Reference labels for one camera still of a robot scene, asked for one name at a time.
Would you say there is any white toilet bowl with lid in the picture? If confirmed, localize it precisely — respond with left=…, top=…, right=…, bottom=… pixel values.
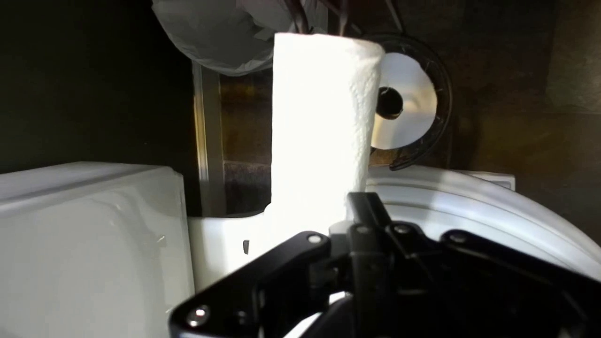
left=187, top=168, right=601, bottom=290

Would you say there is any white toilet tank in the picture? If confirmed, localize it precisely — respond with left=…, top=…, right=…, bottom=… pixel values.
left=0, top=161, right=196, bottom=338

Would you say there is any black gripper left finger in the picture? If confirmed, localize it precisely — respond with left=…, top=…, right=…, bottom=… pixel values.
left=170, top=191, right=375, bottom=338

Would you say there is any spare white tissue roll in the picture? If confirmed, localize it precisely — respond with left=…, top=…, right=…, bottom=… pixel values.
left=369, top=52, right=440, bottom=153

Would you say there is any baseboard strip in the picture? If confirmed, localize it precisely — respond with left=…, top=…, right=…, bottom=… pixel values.
left=191, top=63, right=224, bottom=215

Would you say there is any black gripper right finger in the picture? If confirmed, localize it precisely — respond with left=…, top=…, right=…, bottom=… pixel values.
left=371, top=191, right=601, bottom=338

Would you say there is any black metal tissue holder stand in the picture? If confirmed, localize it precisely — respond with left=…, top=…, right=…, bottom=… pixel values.
left=290, top=0, right=455, bottom=174

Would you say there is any trash can with plastic bag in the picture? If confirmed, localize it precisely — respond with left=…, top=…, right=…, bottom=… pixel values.
left=151, top=0, right=298, bottom=80

